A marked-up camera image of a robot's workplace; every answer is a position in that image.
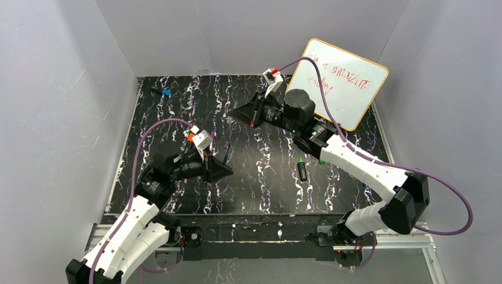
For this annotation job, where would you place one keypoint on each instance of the green tipped black highlighter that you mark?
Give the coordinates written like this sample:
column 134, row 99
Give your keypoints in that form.
column 302, row 172

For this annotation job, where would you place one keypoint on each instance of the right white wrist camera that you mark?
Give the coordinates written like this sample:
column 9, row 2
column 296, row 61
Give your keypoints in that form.
column 273, row 79

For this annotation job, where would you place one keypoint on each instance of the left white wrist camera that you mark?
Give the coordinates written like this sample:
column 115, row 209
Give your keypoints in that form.
column 202, row 141

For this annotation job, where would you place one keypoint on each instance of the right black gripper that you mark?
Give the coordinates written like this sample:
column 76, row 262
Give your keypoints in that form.
column 256, row 113

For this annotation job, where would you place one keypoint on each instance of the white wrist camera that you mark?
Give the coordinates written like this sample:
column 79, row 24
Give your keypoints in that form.
column 202, row 141
column 273, row 79

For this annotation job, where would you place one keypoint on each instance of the black ballpoint pen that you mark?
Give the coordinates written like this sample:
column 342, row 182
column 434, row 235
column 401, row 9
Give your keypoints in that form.
column 227, row 153

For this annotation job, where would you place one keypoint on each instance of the orange black highlighter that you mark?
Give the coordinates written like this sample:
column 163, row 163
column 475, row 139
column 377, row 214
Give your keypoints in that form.
column 189, row 139

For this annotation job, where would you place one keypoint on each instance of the yellow framed whiteboard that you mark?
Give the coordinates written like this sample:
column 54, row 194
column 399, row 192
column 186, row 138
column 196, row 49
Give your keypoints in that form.
column 350, row 82

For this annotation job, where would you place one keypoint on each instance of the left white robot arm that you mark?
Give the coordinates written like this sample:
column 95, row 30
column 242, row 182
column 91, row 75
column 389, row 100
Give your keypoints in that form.
column 142, row 227

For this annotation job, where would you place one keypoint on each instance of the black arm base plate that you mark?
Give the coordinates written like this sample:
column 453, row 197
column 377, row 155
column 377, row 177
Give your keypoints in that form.
column 272, row 236

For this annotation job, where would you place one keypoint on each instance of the blue capped black marker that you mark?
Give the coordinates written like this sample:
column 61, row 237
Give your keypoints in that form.
column 161, row 91

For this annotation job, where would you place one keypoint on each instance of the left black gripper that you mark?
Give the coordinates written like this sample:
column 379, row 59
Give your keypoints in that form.
column 209, row 168

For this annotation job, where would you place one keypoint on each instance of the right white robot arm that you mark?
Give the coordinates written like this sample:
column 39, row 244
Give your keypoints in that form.
column 404, row 195

